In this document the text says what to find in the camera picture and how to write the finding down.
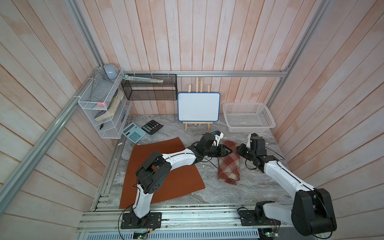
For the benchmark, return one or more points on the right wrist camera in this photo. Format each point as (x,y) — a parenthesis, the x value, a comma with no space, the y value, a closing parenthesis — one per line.
(249,141)

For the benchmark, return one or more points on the black mesh wall basket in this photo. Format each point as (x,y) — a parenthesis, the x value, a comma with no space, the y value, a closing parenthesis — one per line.
(167,91)

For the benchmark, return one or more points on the white wire shelf rack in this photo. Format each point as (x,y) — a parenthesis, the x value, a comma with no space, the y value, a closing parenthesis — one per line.
(105,104)

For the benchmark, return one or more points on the white plastic basket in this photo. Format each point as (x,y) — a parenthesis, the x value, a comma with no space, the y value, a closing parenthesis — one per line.
(248,117)

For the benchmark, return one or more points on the teal calculator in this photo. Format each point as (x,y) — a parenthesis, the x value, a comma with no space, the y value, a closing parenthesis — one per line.
(133,133)

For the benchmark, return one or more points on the black calculator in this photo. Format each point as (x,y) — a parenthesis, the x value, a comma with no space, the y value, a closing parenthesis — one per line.
(152,127)

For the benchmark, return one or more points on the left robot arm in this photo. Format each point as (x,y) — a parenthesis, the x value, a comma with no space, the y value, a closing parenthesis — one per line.
(153,172)

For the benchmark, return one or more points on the book on shelf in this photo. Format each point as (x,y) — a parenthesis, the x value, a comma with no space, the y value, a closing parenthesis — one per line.
(112,108)

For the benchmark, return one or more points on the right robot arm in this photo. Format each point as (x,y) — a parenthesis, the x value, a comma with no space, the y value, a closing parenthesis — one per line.
(312,211)

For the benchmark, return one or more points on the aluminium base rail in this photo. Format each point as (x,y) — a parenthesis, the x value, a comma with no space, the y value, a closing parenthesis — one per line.
(173,218)

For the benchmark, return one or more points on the pale green ruler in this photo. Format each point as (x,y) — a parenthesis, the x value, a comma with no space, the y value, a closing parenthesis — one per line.
(136,79)

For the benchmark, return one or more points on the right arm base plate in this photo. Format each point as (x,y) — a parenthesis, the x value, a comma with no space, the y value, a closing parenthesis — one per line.
(255,218)

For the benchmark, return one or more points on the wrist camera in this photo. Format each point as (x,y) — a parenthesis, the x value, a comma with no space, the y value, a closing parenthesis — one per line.
(218,137)
(249,141)

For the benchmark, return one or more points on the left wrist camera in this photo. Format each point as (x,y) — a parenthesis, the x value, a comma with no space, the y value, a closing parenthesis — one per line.
(218,137)

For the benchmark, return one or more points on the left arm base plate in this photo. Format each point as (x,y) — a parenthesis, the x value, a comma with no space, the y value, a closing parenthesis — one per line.
(149,221)

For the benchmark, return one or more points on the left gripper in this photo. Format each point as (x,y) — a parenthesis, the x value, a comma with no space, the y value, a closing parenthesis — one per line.
(222,150)

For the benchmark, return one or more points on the grey computer mouse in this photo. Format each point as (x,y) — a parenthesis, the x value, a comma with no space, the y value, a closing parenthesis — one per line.
(111,72)

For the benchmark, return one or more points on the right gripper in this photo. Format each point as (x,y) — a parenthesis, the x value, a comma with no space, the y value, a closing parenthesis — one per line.
(242,147)

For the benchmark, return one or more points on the red plaid skirt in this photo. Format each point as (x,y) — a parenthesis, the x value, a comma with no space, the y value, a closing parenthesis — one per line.
(229,169)

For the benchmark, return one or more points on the pink eraser on shelf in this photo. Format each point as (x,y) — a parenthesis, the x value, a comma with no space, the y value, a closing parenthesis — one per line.
(100,104)

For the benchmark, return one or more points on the white board blue frame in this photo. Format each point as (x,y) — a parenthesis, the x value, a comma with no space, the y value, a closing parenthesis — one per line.
(199,107)

